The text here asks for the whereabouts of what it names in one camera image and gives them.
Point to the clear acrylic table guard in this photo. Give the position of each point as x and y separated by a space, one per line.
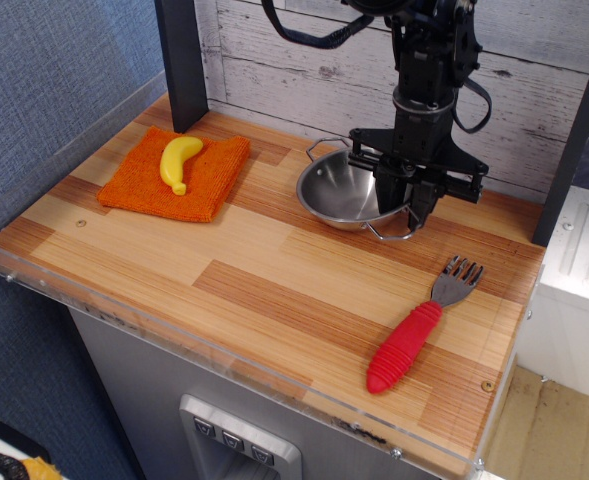
266 296

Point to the yellow toy banana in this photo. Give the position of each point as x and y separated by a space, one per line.
174 156

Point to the white ridged side unit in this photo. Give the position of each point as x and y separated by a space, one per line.
554 338

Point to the orange knitted cloth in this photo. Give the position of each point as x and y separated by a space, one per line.
209 177

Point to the red handled metal spatula fork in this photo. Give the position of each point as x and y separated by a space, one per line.
397 353

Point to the dark vertical post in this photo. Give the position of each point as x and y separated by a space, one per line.
564 175
180 44

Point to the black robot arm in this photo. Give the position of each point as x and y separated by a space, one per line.
434 46

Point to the silver dispenser button panel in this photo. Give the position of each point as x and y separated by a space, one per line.
234 442

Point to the silver toy fridge cabinet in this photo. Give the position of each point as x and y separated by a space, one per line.
146 385

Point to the dark left vertical post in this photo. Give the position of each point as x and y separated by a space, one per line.
180 44

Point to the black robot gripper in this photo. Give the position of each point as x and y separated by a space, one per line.
416 162

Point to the silver metal bowl with handles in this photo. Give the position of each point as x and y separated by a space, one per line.
343 196

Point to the dark right vertical post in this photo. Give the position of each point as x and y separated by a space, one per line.
564 175

